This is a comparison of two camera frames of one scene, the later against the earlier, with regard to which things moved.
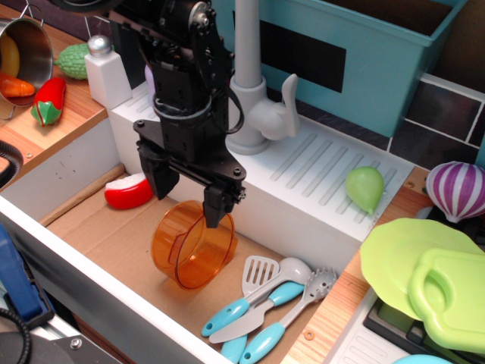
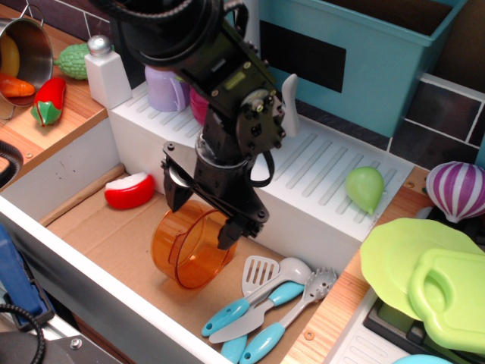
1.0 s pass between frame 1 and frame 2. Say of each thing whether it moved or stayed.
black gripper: moved
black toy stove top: stayed
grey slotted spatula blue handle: stayed
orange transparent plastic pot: stayed
